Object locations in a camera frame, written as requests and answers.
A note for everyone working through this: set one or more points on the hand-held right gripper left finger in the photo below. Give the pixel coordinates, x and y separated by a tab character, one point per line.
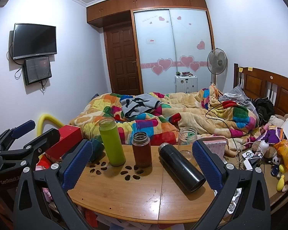
78	163

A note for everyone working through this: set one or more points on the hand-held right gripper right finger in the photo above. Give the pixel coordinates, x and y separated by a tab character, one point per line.
206	166

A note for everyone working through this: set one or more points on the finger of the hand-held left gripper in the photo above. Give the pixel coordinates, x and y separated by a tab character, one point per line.
50	135
21	127

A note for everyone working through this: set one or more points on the black thermos cup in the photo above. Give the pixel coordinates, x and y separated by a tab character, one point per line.
180	169

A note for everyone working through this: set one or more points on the green bottle cup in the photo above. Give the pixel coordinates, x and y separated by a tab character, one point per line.
112	146

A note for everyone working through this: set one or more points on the brown thermos cup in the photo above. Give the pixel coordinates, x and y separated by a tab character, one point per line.
141	154

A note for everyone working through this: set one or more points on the red box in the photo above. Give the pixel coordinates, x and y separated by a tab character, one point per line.
67	136

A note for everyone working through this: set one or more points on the yellow foam tube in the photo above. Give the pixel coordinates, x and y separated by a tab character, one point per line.
46	118

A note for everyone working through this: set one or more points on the pink patterned case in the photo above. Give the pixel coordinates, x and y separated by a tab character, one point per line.
216	146

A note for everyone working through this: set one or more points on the dark teal bag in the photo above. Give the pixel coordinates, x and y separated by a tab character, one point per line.
96	148

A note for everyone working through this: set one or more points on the clear glass lid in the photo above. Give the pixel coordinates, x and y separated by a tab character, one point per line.
186	154

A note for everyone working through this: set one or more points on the clear glass jar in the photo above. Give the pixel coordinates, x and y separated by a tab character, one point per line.
187	136

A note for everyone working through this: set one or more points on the white power strip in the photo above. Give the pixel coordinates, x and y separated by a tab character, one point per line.
249	159

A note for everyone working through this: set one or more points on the colourful checked blanket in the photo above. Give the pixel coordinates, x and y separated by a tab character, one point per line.
194	115

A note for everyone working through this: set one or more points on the small black monitor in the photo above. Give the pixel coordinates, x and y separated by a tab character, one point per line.
37	70

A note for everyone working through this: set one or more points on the white plastic bottle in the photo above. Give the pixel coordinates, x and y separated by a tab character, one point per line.
264	146

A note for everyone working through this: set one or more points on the soccer ball plush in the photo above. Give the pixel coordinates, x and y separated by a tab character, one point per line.
276	160

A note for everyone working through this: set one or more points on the purple toy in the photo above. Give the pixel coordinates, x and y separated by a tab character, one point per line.
272	135

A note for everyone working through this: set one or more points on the grey striped cloth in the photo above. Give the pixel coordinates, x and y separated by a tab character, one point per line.
235	95

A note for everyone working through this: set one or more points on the yellow plush toy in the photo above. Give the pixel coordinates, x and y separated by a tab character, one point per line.
282	183

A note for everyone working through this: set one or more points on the orange snack bag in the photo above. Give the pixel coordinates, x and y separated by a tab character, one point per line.
286	154

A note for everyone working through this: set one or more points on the grey and black garment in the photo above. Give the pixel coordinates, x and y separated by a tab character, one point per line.
139	106

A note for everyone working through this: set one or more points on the beige teddy bear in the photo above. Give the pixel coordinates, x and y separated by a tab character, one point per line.
277	121

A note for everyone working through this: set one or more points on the white suitcase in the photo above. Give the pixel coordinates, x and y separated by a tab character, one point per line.
186	83

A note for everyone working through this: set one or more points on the wooden bed headboard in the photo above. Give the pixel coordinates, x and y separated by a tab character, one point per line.
254	81

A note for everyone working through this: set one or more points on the brown wooden door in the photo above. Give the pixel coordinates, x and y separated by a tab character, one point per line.
122	60

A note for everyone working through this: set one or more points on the black standing fan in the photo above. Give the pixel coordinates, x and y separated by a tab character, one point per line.
217	61

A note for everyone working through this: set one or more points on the wooden wardrobe with white doors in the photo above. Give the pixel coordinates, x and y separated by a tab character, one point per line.
158	36

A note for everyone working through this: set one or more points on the black wall television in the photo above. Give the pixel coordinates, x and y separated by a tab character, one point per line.
34	40

